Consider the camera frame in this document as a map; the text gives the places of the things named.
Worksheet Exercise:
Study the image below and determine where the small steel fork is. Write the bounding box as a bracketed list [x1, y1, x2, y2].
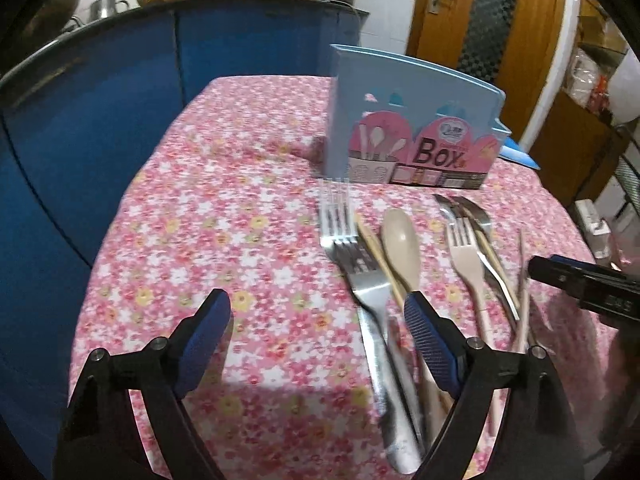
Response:
[452, 196, 520, 327]

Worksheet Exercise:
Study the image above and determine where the wooden chopstick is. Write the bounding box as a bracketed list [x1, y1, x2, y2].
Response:
[512, 229, 529, 353]
[354, 212, 454, 411]

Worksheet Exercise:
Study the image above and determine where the large steel fork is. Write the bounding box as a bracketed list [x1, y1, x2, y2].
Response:
[319, 178, 425, 476]

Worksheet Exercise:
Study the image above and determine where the blue kitchen counter cabinet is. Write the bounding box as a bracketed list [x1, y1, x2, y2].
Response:
[1, 0, 360, 474]

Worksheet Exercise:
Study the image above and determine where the wooden shelf unit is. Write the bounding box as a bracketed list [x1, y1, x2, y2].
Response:
[527, 0, 640, 271]

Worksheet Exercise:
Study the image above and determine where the blue book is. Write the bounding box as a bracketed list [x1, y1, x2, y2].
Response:
[498, 138, 540, 170]

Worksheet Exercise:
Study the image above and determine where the pink floral tablecloth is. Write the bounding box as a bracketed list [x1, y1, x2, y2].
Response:
[70, 76, 614, 479]

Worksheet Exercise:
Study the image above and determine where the blue utensil holder box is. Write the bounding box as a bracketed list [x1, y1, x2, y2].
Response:
[321, 44, 511, 190]

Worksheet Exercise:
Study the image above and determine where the wooden door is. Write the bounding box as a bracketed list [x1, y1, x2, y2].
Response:
[407, 0, 565, 142]

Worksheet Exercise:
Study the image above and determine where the steel kettle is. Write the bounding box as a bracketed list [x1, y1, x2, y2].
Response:
[89, 0, 130, 22]

